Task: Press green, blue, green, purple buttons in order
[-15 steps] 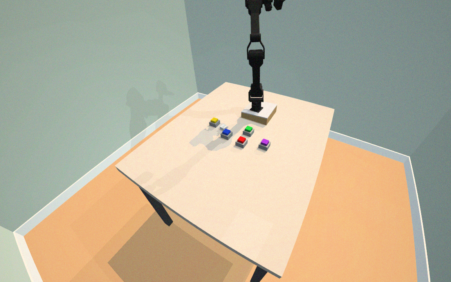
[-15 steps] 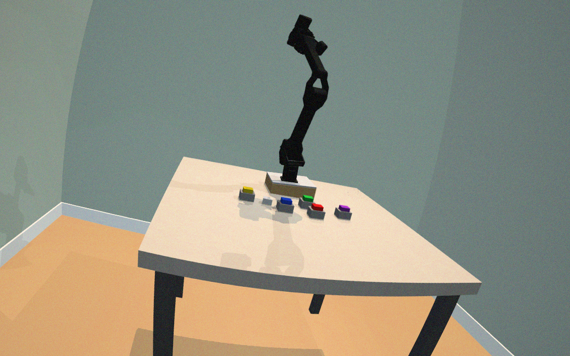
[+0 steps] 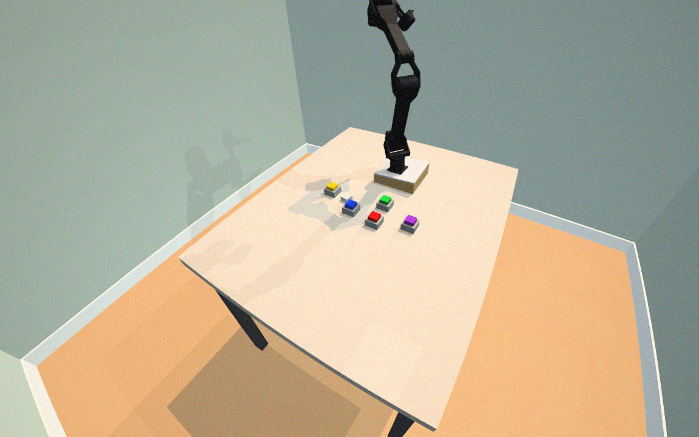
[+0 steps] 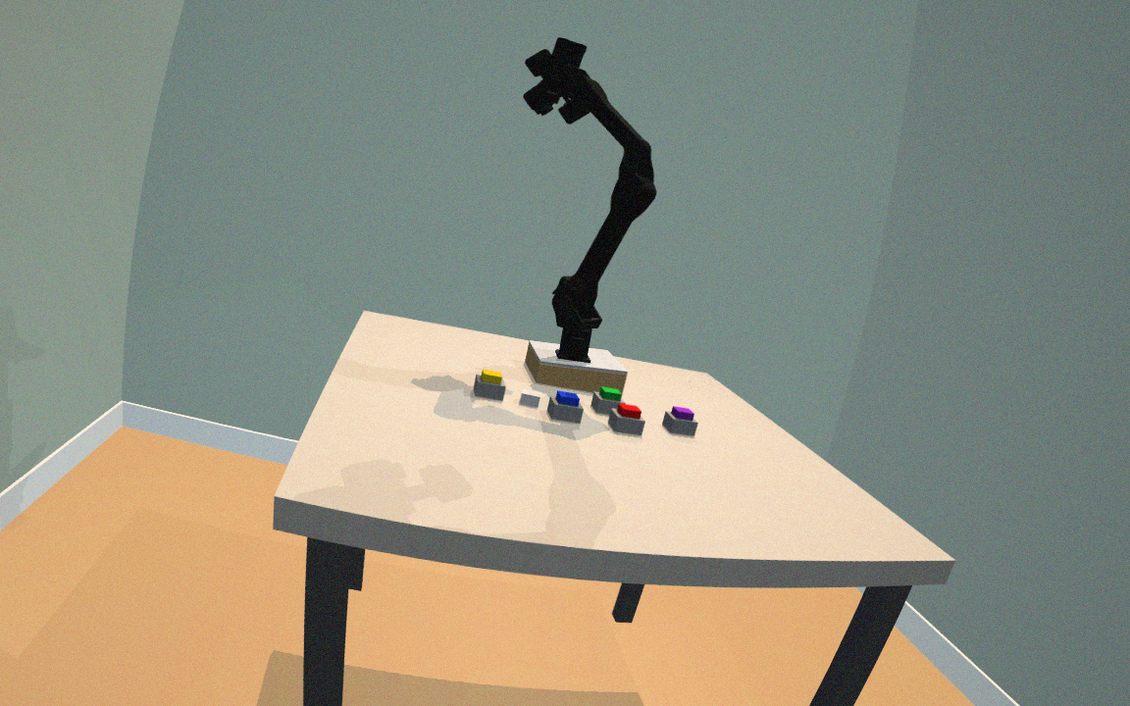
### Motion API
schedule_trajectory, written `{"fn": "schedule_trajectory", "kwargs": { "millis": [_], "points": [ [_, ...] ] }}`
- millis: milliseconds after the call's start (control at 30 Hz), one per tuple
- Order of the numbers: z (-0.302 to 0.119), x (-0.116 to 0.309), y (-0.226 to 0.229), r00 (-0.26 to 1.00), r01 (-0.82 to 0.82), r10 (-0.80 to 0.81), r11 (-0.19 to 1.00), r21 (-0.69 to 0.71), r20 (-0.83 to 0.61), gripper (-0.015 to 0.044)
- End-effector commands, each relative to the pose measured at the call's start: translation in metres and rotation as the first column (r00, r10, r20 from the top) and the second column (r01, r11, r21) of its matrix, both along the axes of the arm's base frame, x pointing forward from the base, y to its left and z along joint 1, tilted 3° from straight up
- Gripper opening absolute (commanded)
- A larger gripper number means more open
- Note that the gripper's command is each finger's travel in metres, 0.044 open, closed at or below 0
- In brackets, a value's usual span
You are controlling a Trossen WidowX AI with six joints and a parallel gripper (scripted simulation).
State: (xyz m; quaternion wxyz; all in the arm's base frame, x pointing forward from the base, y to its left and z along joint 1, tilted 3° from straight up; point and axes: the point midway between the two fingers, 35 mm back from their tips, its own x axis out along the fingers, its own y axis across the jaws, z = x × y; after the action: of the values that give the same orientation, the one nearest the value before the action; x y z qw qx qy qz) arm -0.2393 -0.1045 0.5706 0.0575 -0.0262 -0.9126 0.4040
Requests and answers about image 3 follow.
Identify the green button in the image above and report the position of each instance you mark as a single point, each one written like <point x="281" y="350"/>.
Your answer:
<point x="385" y="203"/>

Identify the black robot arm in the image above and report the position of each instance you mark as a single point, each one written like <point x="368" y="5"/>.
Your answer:
<point x="383" y="15"/>

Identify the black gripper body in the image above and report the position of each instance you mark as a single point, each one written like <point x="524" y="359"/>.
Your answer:
<point x="406" y="19"/>

